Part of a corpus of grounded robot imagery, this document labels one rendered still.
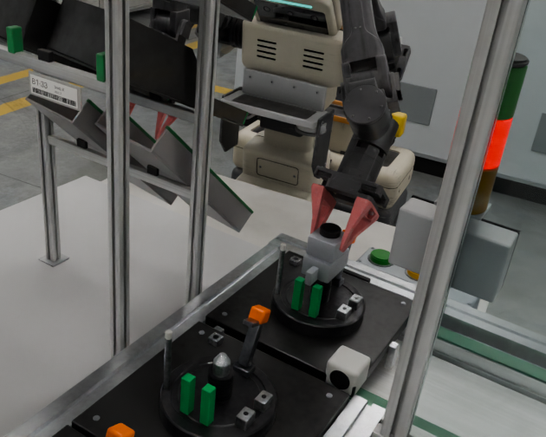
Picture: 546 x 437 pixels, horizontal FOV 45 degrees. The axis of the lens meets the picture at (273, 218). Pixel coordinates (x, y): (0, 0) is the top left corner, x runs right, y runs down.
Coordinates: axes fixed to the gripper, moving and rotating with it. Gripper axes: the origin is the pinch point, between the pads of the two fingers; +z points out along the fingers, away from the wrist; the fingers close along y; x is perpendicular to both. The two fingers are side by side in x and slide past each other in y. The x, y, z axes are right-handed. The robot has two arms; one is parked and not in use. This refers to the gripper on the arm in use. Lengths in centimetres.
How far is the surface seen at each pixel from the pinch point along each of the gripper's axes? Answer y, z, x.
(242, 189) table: -44, -13, 49
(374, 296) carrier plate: 5.2, 3.2, 14.8
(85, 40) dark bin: -29.6, -8.4, -28.3
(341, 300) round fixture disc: 2.7, 6.5, 7.9
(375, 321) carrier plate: 8.0, 7.2, 10.3
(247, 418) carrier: 5.3, 24.7, -15.4
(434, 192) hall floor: -56, -96, 276
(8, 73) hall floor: -380, -81, 247
